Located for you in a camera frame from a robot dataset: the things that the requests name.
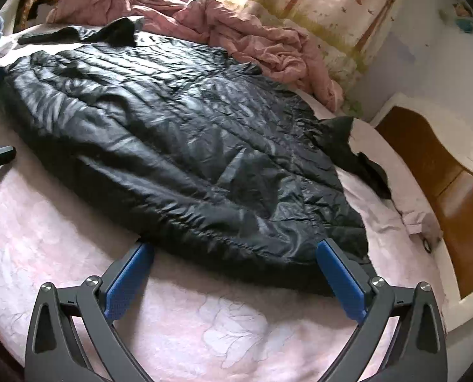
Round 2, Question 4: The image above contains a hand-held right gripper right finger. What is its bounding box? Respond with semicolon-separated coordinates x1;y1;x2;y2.
316;238;448;382

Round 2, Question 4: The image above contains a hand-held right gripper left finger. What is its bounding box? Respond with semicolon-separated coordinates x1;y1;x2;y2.
24;241;157;382

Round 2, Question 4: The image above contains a black puffer jacket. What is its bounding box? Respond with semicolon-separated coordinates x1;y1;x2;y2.
0;16;392;297

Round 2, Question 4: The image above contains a pale pink pillow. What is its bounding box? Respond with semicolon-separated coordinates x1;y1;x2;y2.
336;165;442;243

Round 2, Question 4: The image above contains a bed with pink sheet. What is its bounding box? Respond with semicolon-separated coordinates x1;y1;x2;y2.
0;20;448;382

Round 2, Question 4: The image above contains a wooden headboard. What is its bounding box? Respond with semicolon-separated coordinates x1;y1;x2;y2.
369;91;473;333

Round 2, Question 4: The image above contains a pink comforter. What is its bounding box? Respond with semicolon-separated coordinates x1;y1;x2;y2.
45;0;344;112

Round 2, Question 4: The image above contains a floral patterned curtain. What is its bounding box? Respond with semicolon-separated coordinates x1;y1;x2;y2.
228;0;412;116

